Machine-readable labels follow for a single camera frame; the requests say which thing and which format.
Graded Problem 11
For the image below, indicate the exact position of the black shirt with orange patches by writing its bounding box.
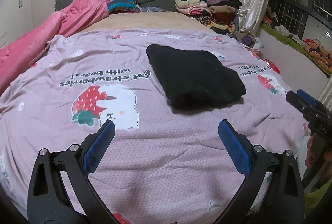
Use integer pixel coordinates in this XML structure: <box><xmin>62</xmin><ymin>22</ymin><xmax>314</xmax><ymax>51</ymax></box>
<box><xmin>146</xmin><ymin>44</ymin><xmax>247</xmax><ymax>110</ymax></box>

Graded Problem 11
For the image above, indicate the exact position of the person's right hand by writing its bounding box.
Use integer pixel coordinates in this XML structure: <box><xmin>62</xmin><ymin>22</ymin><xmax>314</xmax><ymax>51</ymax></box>
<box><xmin>305</xmin><ymin>136</ymin><xmax>317</xmax><ymax>168</ymax></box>

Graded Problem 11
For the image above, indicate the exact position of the white glossy wardrobe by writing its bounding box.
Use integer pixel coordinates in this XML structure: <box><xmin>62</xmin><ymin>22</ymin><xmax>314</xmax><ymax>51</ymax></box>
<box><xmin>1</xmin><ymin>0</ymin><xmax>34</xmax><ymax>48</ymax></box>

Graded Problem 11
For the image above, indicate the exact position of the lilac strawberry print bed sheet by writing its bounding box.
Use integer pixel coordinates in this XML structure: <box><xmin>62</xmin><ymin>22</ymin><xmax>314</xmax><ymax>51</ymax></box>
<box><xmin>1</xmin><ymin>29</ymin><xmax>307</xmax><ymax>223</ymax></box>

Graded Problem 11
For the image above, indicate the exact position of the green cloth on windowsill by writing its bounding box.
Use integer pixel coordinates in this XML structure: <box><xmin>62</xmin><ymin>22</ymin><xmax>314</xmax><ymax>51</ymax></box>
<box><xmin>261</xmin><ymin>14</ymin><xmax>331</xmax><ymax>77</ymax></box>

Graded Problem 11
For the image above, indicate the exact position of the pile of folded clothes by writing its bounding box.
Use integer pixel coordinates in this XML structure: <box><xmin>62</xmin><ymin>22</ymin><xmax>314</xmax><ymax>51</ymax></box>
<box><xmin>174</xmin><ymin>0</ymin><xmax>243</xmax><ymax>35</ymax></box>

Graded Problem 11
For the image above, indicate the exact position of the beige plush mattress cover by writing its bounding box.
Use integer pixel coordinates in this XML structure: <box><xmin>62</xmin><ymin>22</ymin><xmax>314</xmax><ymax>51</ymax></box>
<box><xmin>82</xmin><ymin>11</ymin><xmax>211</xmax><ymax>32</ymax></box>

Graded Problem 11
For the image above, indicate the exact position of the pink fleece blanket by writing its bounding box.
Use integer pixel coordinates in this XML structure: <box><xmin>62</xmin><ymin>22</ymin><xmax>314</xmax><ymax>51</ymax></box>
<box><xmin>1</xmin><ymin>0</ymin><xmax>109</xmax><ymax>92</ymax></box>

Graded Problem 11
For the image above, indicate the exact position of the striped folded clothes stack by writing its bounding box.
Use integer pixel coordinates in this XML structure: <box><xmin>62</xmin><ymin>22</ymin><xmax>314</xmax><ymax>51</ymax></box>
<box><xmin>107</xmin><ymin>0</ymin><xmax>141</xmax><ymax>13</ymax></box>

